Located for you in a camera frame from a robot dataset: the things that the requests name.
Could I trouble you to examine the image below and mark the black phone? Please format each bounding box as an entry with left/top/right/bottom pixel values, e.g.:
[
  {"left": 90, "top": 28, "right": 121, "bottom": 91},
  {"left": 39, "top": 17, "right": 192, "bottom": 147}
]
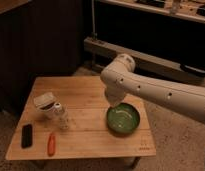
[{"left": 21, "top": 124, "right": 33, "bottom": 148}]

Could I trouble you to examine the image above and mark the clear plastic bottle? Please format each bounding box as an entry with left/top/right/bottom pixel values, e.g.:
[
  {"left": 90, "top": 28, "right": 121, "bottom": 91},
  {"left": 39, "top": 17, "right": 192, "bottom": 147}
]
[{"left": 54, "top": 103, "right": 68, "bottom": 130}]

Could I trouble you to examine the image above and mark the white cup with lid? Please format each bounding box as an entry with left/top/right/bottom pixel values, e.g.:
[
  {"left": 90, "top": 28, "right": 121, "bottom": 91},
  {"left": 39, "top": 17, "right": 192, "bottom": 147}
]
[{"left": 33, "top": 92, "right": 56, "bottom": 119}]

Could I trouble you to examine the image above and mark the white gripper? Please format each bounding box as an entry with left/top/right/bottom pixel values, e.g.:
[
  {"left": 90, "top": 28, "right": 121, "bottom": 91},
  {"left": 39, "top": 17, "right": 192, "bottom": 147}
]
[{"left": 105, "top": 90, "right": 126, "bottom": 107}]

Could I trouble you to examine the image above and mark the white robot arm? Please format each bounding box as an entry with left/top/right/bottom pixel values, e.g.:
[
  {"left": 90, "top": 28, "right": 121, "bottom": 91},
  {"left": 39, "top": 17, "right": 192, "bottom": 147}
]
[{"left": 100, "top": 54, "right": 205, "bottom": 124}]

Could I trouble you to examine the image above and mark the grey metal shelf beam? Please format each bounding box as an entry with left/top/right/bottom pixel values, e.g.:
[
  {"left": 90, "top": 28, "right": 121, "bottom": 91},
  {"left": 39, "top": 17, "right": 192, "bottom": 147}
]
[{"left": 84, "top": 37, "right": 205, "bottom": 87}]

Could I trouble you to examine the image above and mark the wooden table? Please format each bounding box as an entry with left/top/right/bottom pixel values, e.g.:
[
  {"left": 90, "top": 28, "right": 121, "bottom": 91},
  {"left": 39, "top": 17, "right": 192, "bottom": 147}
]
[{"left": 6, "top": 76, "right": 156, "bottom": 160}]

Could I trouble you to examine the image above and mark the vertical metal pole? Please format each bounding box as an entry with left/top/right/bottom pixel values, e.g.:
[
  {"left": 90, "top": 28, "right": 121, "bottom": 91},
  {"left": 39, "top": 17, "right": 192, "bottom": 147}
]
[{"left": 91, "top": 0, "right": 97, "bottom": 41}]

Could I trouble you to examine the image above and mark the green bowl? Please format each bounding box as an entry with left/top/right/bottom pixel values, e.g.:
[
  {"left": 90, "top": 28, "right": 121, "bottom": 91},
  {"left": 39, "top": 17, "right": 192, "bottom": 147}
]
[{"left": 106, "top": 103, "right": 140, "bottom": 135}]

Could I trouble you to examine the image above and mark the orange carrot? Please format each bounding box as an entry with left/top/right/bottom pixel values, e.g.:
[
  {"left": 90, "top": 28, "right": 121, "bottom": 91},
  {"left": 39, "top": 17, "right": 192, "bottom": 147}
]
[{"left": 47, "top": 133, "right": 56, "bottom": 156}]

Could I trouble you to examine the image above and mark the black object on shelf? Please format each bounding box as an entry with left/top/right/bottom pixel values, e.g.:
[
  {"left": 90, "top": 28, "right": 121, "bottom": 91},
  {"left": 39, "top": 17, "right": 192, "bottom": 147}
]
[{"left": 180, "top": 64, "right": 205, "bottom": 77}]

